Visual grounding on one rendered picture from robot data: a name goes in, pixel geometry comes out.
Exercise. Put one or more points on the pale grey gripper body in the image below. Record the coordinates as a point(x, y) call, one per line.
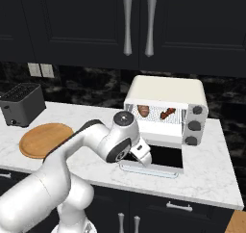
point(145, 158)

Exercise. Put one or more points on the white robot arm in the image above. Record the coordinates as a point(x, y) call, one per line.
point(48, 182)

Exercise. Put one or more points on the toaster oven glass door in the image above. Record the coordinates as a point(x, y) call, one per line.
point(166, 156)

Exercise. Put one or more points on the brown baguette bread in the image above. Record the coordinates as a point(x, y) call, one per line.
point(143, 110)

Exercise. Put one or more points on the dark toaster oven knob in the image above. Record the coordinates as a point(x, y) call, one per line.
point(194, 125)
point(197, 109)
point(191, 140)

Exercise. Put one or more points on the dark base cupboard door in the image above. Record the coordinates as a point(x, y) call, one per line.
point(150, 225)
point(105, 211)

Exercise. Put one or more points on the white toaster oven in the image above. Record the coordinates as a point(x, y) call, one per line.
point(166, 89)

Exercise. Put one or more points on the black slot toaster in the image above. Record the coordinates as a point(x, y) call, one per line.
point(22, 105)

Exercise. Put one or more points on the dark drawer front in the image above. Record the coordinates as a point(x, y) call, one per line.
point(205, 216)
point(14, 182)

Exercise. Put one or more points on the round wooden cutting board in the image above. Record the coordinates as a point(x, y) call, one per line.
point(41, 140)

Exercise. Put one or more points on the pale wall outlet plate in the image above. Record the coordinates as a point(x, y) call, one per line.
point(47, 70)
point(34, 70)

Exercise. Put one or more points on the dark wall cupboard door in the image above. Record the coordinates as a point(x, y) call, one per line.
point(12, 21)
point(198, 25)
point(80, 21)

